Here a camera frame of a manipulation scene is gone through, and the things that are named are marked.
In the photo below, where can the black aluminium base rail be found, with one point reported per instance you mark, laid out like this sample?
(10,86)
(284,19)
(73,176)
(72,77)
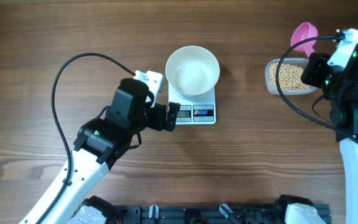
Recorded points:
(285,209)

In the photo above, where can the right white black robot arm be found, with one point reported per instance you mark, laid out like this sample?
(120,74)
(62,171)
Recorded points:
(339,84)

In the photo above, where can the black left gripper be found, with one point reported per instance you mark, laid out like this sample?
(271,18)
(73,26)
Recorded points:
(158,123)

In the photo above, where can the pile of soybeans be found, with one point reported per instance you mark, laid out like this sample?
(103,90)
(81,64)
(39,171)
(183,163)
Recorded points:
(289,77)

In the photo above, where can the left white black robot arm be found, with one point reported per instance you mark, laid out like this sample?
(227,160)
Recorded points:
(99,144)

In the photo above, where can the white digital kitchen scale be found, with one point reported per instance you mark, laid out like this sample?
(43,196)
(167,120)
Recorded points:
(194,111)

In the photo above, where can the white round bowl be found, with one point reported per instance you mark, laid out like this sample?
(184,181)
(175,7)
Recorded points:
(192,71)

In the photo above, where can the pink plastic measuring scoop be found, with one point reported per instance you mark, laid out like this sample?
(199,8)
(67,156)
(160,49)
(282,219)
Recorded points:
(304,31)

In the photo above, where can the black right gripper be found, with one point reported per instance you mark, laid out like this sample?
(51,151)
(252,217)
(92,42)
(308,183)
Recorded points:
(319,61)

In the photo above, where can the clear plastic container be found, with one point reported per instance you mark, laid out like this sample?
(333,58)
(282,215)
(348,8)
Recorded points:
(300,62)

